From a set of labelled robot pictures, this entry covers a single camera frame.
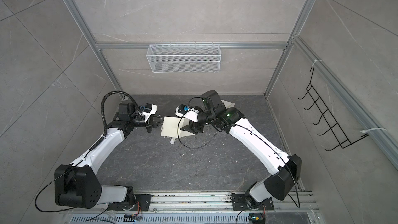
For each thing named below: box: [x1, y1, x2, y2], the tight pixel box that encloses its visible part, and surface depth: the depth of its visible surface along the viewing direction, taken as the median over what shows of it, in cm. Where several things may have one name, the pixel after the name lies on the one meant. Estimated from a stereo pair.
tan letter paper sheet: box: [160, 116, 195, 138], surface depth 73 cm
